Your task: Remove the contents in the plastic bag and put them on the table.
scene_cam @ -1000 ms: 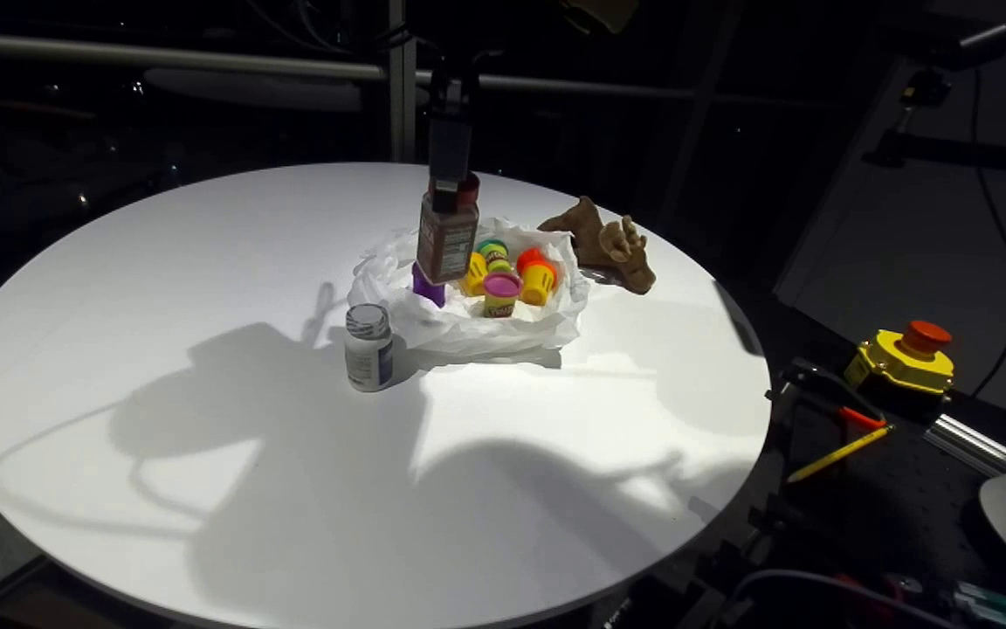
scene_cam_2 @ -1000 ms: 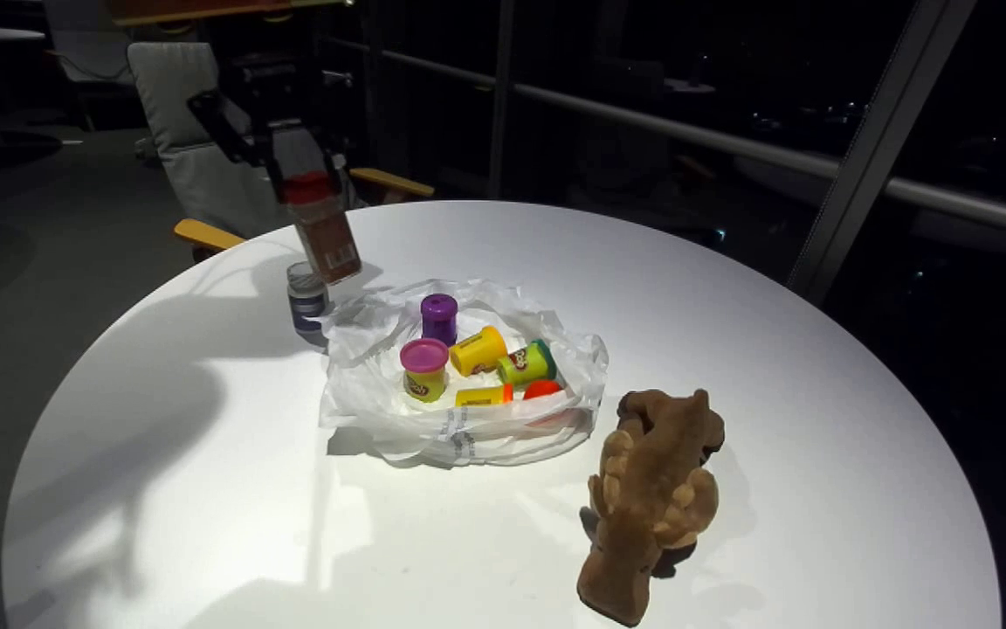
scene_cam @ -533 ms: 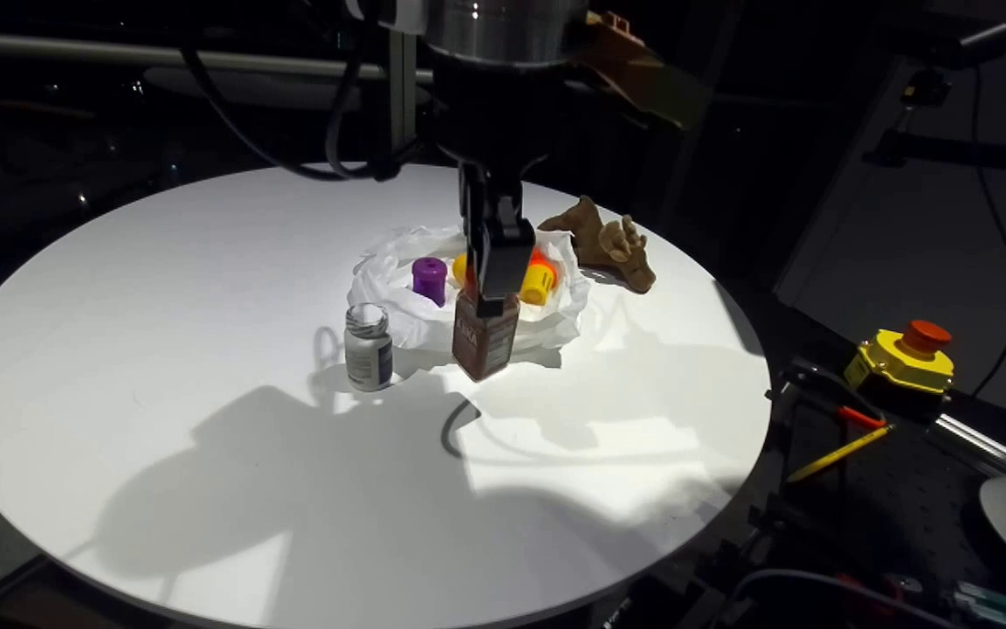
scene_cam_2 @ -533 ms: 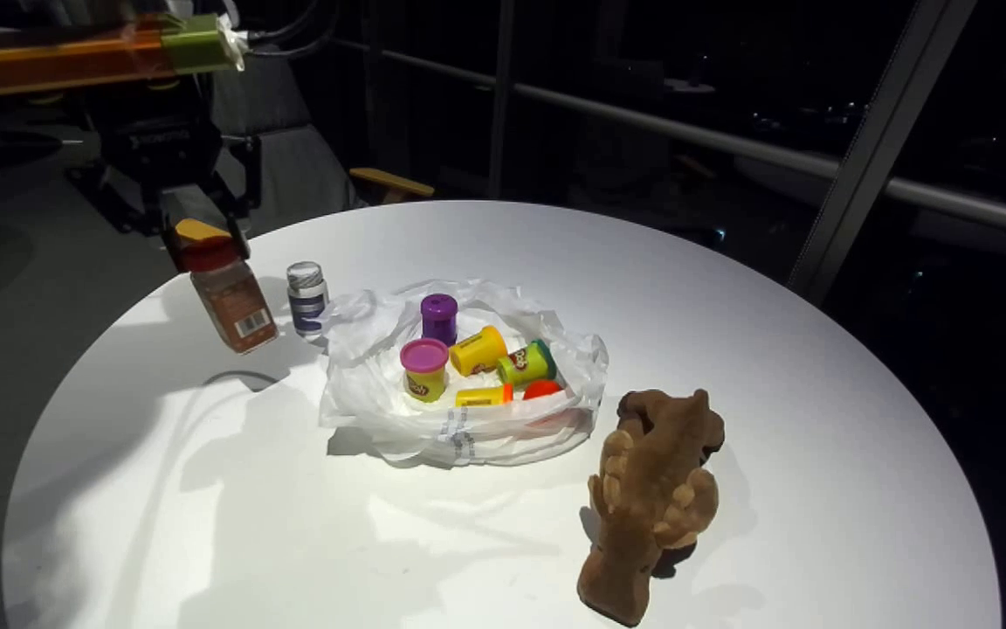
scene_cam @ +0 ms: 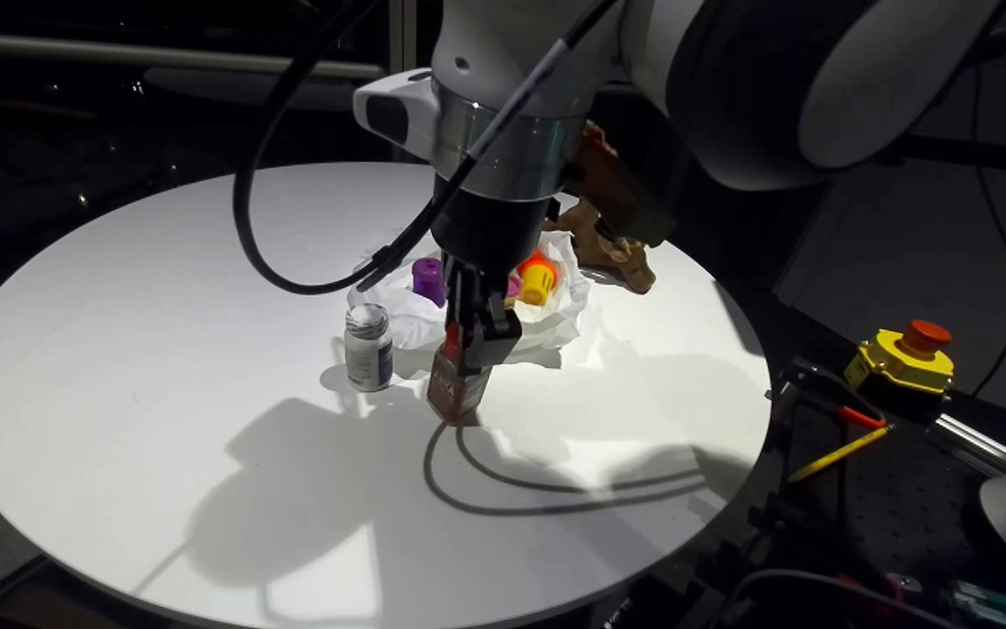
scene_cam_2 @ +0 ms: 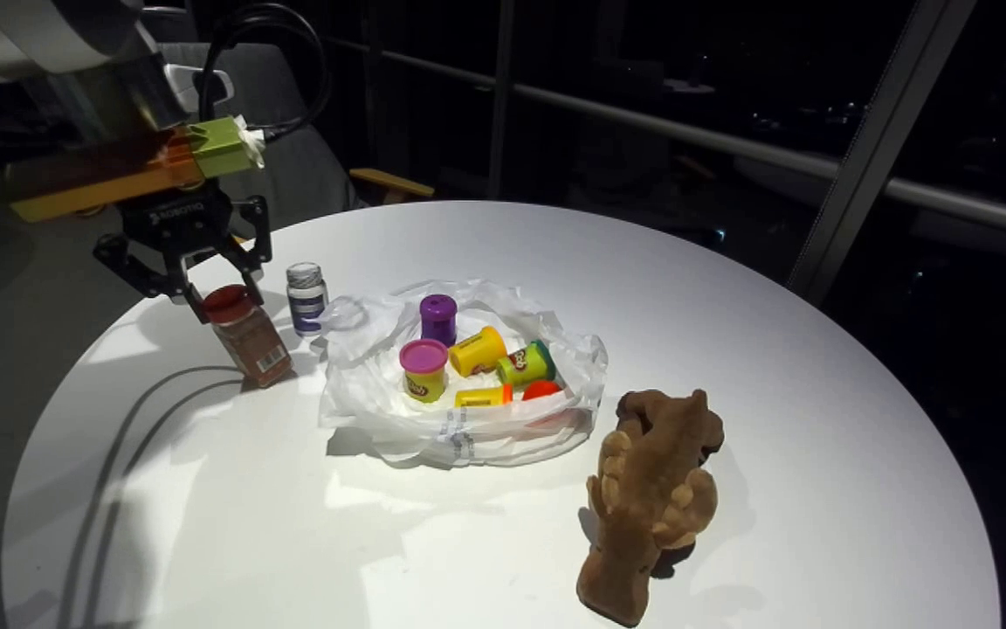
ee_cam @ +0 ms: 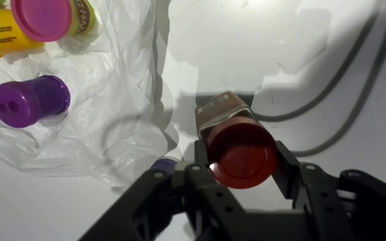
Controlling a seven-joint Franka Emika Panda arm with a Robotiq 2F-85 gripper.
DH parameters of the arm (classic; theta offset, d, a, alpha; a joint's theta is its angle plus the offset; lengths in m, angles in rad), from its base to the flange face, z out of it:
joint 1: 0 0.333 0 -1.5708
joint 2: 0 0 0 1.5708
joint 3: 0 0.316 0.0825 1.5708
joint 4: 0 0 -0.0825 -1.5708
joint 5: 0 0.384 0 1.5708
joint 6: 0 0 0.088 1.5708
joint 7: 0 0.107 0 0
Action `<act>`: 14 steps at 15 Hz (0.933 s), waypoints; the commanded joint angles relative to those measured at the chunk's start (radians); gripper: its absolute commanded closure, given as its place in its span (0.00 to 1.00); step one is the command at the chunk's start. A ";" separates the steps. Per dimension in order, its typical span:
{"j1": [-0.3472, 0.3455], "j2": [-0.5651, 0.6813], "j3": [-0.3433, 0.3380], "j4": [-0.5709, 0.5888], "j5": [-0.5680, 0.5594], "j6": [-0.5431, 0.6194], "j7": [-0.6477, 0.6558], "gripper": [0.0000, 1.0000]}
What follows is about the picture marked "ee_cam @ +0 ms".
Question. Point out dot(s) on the red lid spice jar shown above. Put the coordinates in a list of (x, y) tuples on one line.
[(242, 152)]

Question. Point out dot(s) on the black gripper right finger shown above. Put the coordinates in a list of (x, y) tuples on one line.
[(336, 205)]

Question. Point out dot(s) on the purple plastic cylinder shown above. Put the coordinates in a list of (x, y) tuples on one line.
[(27, 102)]

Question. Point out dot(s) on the white plastic bag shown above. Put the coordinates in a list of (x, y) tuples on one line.
[(113, 98)]

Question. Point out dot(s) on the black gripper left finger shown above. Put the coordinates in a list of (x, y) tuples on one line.
[(175, 205)]

